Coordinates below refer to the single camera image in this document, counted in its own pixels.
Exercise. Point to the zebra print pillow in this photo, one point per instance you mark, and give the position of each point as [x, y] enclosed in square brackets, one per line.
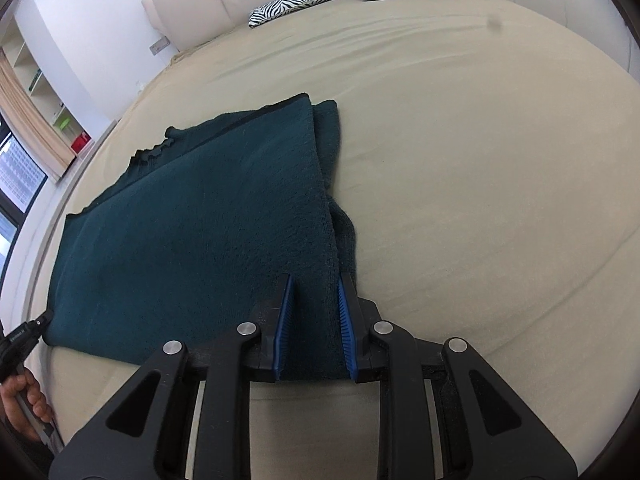
[295, 2]

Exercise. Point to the person's left hand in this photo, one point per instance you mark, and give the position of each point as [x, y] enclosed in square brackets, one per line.
[17, 400]

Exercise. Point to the wall switch plate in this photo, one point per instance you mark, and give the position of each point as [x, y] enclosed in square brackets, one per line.
[159, 46]

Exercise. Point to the beige curtain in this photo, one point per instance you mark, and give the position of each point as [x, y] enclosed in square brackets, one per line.
[30, 120]

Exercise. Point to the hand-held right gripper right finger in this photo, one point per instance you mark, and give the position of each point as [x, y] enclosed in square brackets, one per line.
[346, 330]

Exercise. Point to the dark green sweater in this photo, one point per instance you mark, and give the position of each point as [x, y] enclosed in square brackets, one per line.
[200, 230]

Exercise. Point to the window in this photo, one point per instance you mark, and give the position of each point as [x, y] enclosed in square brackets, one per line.
[20, 180]

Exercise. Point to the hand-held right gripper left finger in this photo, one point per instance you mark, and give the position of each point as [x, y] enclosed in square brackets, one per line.
[282, 330]

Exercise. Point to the cream padded headboard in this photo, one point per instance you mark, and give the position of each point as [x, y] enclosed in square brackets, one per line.
[225, 5]

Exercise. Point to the red box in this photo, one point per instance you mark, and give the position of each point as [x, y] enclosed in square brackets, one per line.
[81, 142]

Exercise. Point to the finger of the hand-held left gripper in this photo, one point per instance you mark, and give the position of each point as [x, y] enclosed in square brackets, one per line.
[25, 337]

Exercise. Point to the white wall shelf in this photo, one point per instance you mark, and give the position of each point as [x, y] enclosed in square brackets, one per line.
[45, 95]

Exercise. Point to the beige bed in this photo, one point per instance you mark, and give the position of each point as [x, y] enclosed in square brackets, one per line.
[475, 160]

